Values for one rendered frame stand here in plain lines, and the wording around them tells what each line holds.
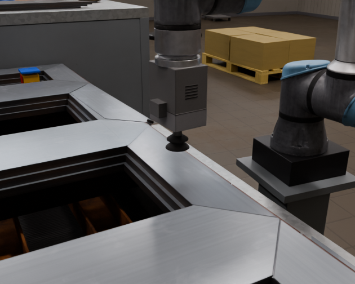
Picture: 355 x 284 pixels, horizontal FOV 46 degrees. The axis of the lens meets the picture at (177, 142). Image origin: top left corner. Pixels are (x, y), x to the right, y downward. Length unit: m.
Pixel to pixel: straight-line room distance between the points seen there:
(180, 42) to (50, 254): 0.36
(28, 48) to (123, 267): 1.26
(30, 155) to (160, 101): 0.29
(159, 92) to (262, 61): 4.15
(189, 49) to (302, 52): 4.58
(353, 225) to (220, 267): 1.84
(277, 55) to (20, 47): 3.68
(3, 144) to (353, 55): 0.75
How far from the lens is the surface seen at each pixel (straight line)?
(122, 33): 1.77
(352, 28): 0.98
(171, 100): 0.68
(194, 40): 0.67
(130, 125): 0.96
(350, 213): 2.43
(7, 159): 0.85
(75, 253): 0.56
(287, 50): 5.06
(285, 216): 0.99
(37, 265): 0.55
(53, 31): 1.69
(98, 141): 0.88
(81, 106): 1.14
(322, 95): 1.03
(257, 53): 4.88
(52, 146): 0.88
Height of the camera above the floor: 1.19
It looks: 22 degrees down
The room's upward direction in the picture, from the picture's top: straight up
